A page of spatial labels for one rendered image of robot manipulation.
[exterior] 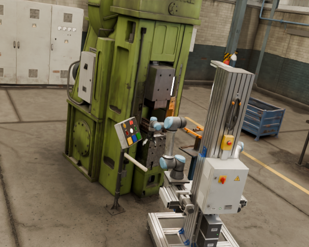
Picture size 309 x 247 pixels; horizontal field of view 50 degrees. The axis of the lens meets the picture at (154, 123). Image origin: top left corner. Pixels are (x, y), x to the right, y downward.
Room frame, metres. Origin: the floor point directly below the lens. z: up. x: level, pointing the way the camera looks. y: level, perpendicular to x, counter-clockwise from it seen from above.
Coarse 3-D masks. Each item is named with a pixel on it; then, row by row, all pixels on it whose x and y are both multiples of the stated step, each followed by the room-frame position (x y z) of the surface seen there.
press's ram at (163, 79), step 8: (160, 64) 4.21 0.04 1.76; (152, 72) 3.92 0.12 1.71; (160, 72) 3.90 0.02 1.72; (168, 72) 3.99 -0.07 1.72; (152, 80) 3.90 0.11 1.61; (160, 80) 3.92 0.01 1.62; (168, 80) 4.00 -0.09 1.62; (152, 88) 3.88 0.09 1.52; (160, 88) 3.93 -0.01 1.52; (168, 88) 4.02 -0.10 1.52; (152, 96) 3.87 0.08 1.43; (160, 96) 3.94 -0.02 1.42; (168, 96) 4.03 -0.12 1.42
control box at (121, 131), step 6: (126, 120) 3.52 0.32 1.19; (132, 120) 3.60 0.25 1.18; (120, 126) 3.35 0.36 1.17; (126, 126) 3.44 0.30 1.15; (132, 126) 3.55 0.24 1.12; (120, 132) 3.35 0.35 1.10; (132, 132) 3.49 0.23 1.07; (120, 138) 3.35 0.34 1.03; (126, 138) 3.35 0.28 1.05; (126, 144) 3.32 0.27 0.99; (132, 144) 3.40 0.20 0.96
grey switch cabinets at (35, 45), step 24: (0, 0) 7.79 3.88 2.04; (24, 0) 8.34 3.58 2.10; (0, 24) 7.79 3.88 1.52; (24, 24) 8.06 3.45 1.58; (48, 24) 8.38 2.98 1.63; (72, 24) 8.70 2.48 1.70; (0, 48) 7.79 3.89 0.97; (24, 48) 8.06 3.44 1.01; (48, 48) 8.39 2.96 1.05; (72, 48) 8.72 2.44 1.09; (0, 72) 7.78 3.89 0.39; (24, 72) 8.07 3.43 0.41; (48, 72) 8.41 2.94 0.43
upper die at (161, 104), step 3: (144, 99) 4.05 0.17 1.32; (147, 99) 4.00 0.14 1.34; (144, 102) 4.04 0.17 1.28; (147, 102) 4.00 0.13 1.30; (150, 102) 3.96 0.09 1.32; (153, 102) 3.92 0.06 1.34; (156, 102) 3.91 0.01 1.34; (159, 102) 3.95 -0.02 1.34; (162, 102) 3.98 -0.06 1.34; (165, 102) 4.01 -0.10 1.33; (150, 105) 3.95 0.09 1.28; (153, 105) 3.91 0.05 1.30; (156, 105) 3.92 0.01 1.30; (159, 105) 3.95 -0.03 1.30; (162, 105) 3.98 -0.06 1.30; (165, 105) 4.02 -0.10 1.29
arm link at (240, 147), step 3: (237, 144) 3.56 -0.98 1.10; (240, 144) 3.58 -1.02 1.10; (243, 144) 3.59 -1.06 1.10; (237, 147) 3.52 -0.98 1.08; (240, 147) 3.54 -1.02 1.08; (237, 150) 3.45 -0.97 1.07; (240, 150) 3.53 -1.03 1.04; (237, 153) 3.39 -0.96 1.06; (234, 156) 3.34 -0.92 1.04; (237, 156) 3.34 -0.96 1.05
